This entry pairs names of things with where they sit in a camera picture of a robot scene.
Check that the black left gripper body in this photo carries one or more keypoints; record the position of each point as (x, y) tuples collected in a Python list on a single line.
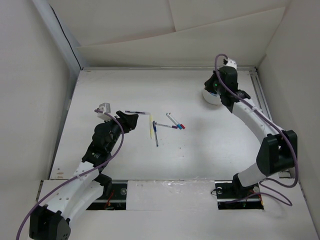
[(116, 130)]

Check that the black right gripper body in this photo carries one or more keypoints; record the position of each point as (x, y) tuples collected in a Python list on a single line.
[(213, 86)]

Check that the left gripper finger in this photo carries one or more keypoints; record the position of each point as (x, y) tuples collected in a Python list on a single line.
[(129, 126), (127, 117)]

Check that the purple pen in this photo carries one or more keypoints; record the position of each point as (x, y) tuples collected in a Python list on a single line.
[(138, 112)]

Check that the yellow pen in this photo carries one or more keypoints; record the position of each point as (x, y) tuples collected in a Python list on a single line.
[(151, 130)]

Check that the blue ballpoint pen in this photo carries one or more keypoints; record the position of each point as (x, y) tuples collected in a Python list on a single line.
[(155, 133)]

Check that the purple marker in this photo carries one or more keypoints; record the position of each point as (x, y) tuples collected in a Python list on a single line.
[(166, 126)]

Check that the blue capped white marker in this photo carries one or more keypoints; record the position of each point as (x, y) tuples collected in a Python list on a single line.
[(174, 121)]

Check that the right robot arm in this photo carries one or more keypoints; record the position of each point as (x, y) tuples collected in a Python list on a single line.
[(278, 148)]

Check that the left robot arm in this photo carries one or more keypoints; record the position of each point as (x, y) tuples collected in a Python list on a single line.
[(54, 220)]

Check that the white round divided container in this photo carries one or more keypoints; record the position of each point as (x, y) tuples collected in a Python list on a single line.
[(210, 98)]

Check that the red capped white marker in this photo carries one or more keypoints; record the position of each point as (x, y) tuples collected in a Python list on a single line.
[(183, 127)]

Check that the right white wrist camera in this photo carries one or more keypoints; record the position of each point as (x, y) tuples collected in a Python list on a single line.
[(228, 62)]

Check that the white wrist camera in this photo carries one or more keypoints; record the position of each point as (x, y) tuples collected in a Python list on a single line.
[(228, 62), (103, 111)]

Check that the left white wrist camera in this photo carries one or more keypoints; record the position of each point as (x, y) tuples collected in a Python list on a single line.
[(103, 111)]

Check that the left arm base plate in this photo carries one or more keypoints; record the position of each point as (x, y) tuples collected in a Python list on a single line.
[(115, 201)]

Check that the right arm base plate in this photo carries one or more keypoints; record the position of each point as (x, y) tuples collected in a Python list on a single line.
[(230, 199)]

